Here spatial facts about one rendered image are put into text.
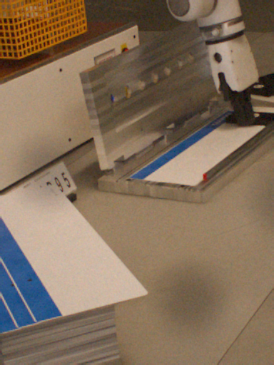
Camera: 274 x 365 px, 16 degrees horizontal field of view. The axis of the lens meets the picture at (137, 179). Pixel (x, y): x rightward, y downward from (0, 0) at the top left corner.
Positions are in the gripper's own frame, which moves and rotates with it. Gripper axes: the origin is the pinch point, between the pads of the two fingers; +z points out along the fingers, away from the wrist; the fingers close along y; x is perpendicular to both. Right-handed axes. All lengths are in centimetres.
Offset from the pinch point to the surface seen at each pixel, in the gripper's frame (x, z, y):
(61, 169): 16.6, -4.1, -37.9
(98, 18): 164, -9, 195
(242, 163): -6.7, 4.7, -17.7
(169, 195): -0.3, 4.2, -33.2
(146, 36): 67, -10, 78
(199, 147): 3.7, 1.9, -13.4
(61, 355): -18, 3, -89
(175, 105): 9.9, -5.5, -7.5
